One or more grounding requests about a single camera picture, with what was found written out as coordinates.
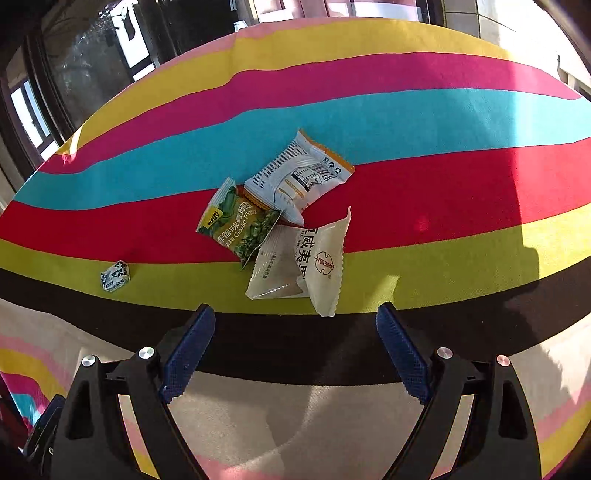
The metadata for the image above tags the small blue white candy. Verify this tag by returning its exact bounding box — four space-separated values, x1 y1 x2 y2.
100 260 131 292

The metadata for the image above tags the green pea snack bag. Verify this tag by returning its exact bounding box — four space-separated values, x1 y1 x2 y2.
197 178 281 267

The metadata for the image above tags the white red-logo pastry pack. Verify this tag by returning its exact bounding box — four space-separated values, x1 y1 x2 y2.
245 212 352 317

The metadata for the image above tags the white orange snack bag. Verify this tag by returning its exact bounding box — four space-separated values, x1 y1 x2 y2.
243 129 355 226

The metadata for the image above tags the striped colourful tablecloth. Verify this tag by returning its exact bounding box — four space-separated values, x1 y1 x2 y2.
1 19 590 479

